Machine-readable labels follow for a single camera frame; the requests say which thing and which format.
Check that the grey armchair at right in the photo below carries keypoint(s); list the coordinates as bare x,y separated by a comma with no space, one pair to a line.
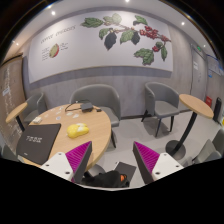
161,101

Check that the yellow computer mouse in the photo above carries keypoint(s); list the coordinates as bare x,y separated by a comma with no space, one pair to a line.
76,130

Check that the grey armchair at left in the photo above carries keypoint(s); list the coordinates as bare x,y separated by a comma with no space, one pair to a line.
36,106

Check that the small wooden table left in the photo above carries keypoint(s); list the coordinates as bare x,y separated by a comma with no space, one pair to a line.
14,114

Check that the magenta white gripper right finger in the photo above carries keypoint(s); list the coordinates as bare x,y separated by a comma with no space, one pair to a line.
152,165

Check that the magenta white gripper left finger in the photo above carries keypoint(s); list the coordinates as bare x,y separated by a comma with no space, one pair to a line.
71,165

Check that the grey armchair behind table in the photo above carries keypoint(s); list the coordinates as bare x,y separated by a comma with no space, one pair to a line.
102,96

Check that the grey door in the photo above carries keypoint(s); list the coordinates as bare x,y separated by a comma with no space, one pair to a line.
199,78

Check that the white small box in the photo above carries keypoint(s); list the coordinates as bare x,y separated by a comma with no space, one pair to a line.
37,120

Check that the red fire extinguisher box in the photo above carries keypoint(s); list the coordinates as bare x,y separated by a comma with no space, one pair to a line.
208,101

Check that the coffee plant wall mural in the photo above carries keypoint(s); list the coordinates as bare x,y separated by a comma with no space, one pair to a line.
100,39

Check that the black power adapter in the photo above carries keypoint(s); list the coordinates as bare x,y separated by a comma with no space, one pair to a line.
87,107

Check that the grey chair bottom right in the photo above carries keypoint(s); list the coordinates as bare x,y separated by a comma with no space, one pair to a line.
212,150

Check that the round wooden table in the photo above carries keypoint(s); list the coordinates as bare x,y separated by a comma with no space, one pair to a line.
99,130

